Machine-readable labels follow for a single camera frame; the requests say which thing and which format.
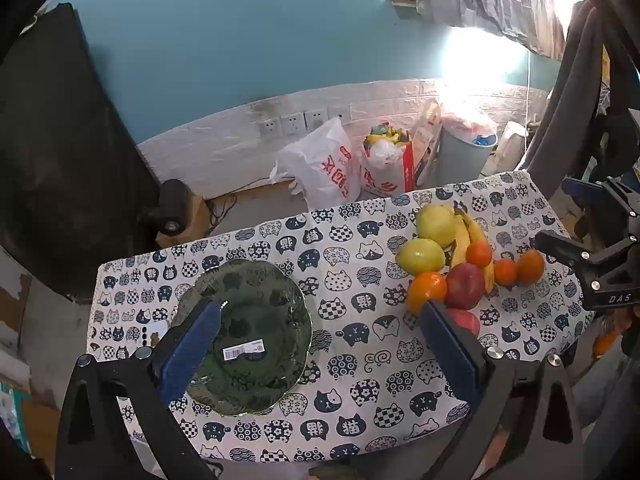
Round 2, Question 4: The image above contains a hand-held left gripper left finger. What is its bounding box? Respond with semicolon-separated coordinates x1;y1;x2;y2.
55;297;223;480

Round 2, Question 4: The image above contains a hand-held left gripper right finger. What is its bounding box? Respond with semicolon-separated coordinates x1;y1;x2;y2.
419;300;586;480

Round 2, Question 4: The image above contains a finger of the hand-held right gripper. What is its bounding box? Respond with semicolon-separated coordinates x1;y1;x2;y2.
534;231;626;273
561;176;640;218

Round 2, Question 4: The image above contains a red apple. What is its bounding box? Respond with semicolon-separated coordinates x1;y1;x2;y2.
446;307;482;338
445;262;487;311

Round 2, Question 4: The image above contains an orange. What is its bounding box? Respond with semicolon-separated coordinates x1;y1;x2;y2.
406;271;448;315
466;241;494;269
492;258;518;287
516;250;547;284

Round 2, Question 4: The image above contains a green glass plate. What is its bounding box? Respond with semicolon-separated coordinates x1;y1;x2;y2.
175;259;313;417

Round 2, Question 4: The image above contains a long yellow banana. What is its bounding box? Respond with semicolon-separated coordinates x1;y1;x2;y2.
457;202;496;293

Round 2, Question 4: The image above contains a small yellow-green pear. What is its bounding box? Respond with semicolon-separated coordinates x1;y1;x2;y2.
395;237;447;277

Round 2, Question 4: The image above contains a short yellow banana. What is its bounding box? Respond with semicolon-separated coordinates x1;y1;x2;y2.
450;206;472;268

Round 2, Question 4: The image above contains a large green pear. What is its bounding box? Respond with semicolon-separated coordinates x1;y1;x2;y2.
416;203;458;249

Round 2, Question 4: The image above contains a grey hanging clothing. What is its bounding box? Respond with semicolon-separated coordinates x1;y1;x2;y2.
522;0;608;196

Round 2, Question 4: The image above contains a grey trash bin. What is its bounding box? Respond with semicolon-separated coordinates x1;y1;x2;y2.
434;115;499;186

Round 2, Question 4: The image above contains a cat print tablecloth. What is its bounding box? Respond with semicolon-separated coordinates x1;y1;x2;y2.
86;170;598;466

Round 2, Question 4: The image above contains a cardboard box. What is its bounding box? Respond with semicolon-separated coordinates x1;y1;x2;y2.
155;195;211;248

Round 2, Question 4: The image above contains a black cylindrical device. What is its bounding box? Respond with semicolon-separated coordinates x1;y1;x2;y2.
142;178;193;235

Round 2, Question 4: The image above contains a teal printed carton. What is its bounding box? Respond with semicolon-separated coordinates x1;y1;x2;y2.
0;382;33;456

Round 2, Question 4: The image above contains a red and white shopping bag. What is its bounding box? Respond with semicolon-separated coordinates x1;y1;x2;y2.
361;122;417;198

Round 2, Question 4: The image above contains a white plastic bag red print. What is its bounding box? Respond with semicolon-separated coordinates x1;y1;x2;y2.
270;117;363;209

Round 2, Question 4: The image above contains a black panel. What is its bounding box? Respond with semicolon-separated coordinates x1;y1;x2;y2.
0;2;163;301

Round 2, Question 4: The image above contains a white cable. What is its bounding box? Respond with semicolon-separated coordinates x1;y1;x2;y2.
525;52;534;126

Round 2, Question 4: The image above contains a black cable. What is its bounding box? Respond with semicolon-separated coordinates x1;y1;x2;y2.
207;192;238;226

